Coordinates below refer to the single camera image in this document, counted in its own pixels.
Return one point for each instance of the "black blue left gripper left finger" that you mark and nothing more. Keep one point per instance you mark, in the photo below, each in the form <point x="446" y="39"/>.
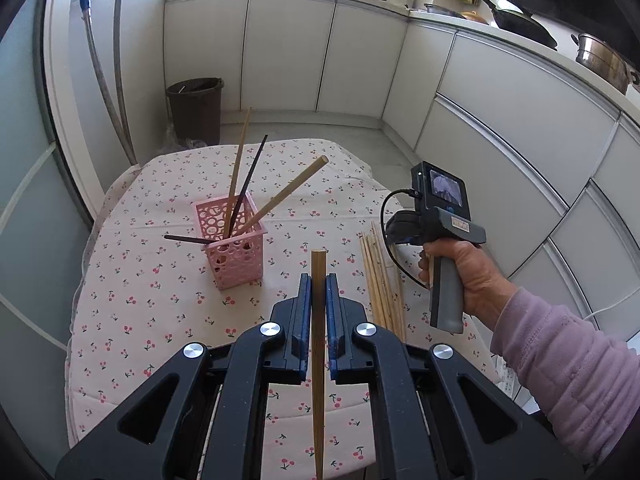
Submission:
<point x="201" y="415"/>

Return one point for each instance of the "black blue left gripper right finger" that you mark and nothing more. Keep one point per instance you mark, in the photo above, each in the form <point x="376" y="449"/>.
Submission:
<point x="434" y="414"/>

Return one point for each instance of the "white kitchen cabinets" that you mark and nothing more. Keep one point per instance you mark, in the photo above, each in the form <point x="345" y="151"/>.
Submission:
<point x="549" y="152"/>

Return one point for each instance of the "person's right hand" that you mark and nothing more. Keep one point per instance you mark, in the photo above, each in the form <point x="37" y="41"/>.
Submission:
<point x="486" y="290"/>

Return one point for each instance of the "wooden chopstick on table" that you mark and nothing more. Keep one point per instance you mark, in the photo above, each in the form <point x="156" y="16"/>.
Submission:
<point x="397" y="294"/>
<point x="375" y="299"/>
<point x="374" y="267"/>
<point x="375" y="247"/>

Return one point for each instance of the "thick wooden chopstick in holder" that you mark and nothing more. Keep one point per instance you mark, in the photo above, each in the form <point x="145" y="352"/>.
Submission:
<point x="298" y="181"/>

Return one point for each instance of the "cherry print tablecloth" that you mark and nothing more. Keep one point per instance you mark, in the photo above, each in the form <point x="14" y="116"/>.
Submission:
<point x="143" y="298"/>

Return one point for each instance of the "pink perforated utensil holder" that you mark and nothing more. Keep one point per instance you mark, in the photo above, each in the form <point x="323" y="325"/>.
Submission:
<point x="235" y="260"/>

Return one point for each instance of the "black frying pan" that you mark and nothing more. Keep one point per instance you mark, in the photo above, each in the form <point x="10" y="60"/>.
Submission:
<point x="522" y="24"/>

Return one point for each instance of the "thin brown chopstick in holder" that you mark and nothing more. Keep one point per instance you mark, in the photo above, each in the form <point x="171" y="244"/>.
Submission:
<point x="235" y="174"/>

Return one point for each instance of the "stainless steel pot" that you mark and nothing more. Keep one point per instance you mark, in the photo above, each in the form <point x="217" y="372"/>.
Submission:
<point x="605" y="62"/>

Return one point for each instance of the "frosted glass sliding door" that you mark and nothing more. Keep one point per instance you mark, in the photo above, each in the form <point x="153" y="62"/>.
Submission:
<point x="43" y="233"/>

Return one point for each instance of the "dark brown trash bin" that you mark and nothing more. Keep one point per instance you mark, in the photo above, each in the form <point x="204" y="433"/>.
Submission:
<point x="195" y="108"/>

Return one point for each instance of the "blue handled mop pole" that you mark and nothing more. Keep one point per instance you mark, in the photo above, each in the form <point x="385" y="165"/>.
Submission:
<point x="111" y="107"/>

